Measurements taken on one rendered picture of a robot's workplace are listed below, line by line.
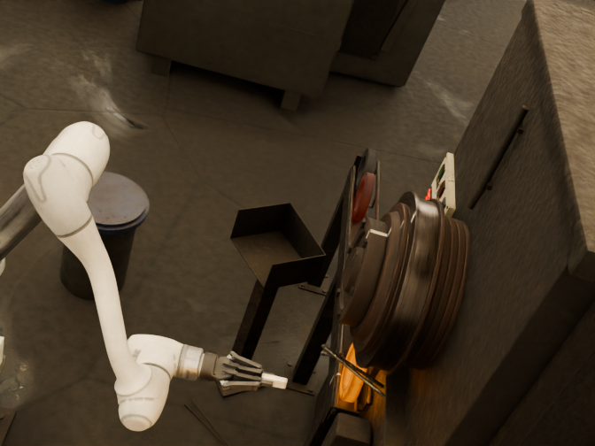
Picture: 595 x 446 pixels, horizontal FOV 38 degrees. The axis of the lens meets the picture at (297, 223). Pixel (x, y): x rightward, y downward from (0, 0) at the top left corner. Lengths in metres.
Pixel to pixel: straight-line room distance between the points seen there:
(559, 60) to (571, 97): 0.16
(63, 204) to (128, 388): 0.49
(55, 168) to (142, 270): 1.59
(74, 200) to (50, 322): 1.33
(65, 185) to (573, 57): 1.21
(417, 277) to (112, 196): 1.54
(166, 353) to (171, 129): 2.19
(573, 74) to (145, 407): 1.29
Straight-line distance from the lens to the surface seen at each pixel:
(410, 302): 2.01
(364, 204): 3.10
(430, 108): 5.25
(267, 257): 2.91
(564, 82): 1.96
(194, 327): 3.43
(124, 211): 3.19
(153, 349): 2.33
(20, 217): 2.35
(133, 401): 2.22
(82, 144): 2.16
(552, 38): 2.14
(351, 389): 2.41
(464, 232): 2.15
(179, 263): 3.66
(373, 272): 2.07
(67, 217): 2.08
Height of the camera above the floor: 2.56
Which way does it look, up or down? 40 degrees down
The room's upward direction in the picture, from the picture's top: 20 degrees clockwise
